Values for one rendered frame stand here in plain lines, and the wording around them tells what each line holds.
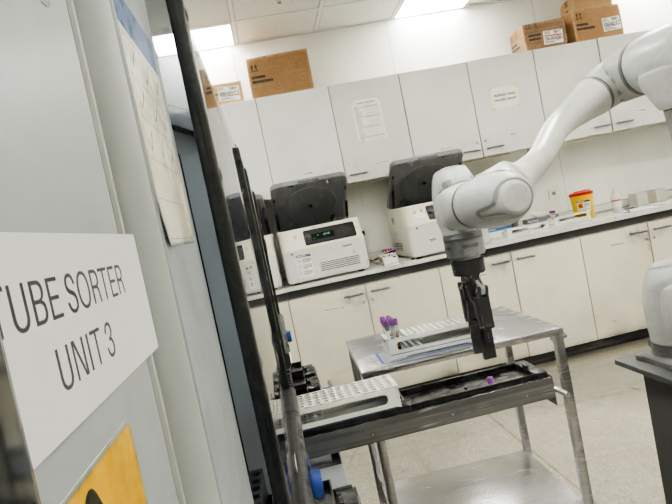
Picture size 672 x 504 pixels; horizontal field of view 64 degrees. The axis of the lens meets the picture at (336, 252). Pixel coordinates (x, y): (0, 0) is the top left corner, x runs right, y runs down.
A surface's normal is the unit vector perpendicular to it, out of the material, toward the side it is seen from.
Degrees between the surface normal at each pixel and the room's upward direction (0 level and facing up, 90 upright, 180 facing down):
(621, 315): 90
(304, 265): 90
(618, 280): 90
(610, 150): 90
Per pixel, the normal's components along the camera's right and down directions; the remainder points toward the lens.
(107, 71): 0.77, -0.12
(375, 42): 0.12, 0.03
